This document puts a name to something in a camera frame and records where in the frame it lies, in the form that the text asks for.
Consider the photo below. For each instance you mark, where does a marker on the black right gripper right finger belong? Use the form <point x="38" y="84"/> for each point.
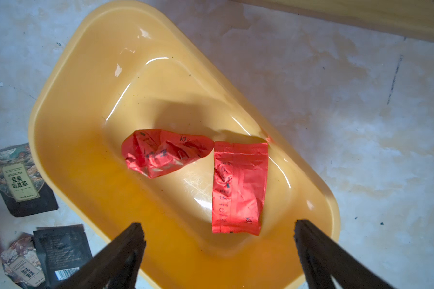
<point x="325" y="263"/>

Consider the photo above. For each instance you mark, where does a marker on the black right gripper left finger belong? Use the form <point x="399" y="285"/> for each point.
<point x="115" y="267"/>

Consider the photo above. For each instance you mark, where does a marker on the dark tea bag barcode side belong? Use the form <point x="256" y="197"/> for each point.
<point x="62" y="251"/>

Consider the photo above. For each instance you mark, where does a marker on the illustrated tea bag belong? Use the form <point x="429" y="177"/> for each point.
<point x="21" y="264"/>

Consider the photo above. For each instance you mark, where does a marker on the red foil tea bag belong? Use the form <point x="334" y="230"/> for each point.
<point x="239" y="187"/>

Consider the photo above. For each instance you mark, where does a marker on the dark oolong tea bag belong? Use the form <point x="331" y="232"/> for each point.
<point x="22" y="187"/>

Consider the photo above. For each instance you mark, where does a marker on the yellow plastic storage box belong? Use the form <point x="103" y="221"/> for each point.
<point x="126" y="68"/>

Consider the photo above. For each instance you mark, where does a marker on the wooden black-frame shelf rack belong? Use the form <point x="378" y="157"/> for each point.
<point x="408" y="18"/>

